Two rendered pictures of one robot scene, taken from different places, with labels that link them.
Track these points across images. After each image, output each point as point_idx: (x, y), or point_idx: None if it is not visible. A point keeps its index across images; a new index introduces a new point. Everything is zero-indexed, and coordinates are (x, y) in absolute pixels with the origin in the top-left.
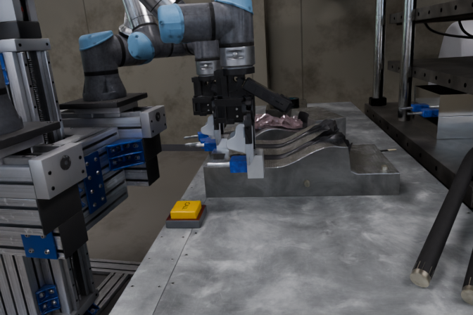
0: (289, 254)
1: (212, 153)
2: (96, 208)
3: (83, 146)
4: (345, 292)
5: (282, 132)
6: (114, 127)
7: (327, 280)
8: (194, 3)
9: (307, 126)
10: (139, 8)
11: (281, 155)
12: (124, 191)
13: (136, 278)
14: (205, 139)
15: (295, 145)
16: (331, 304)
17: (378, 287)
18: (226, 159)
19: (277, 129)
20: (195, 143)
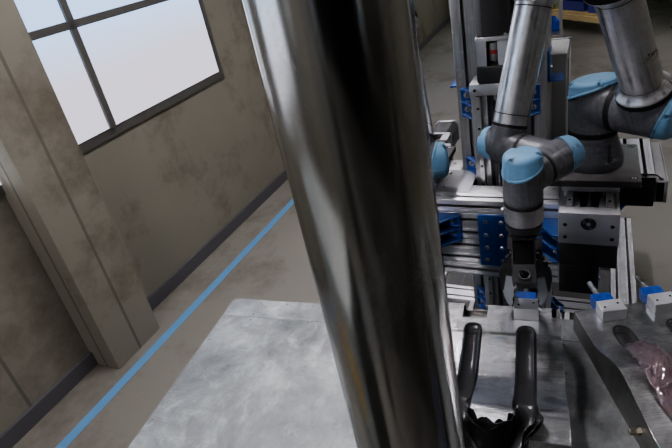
0: (313, 389)
1: (489, 305)
2: (490, 264)
3: (486, 205)
4: (254, 415)
5: (630, 395)
6: (554, 203)
7: (272, 407)
8: None
9: (567, 407)
10: (497, 101)
11: (475, 375)
12: (554, 274)
13: (320, 306)
14: (602, 299)
15: (487, 387)
16: (249, 403)
17: (250, 437)
18: (461, 319)
19: (629, 382)
20: (593, 291)
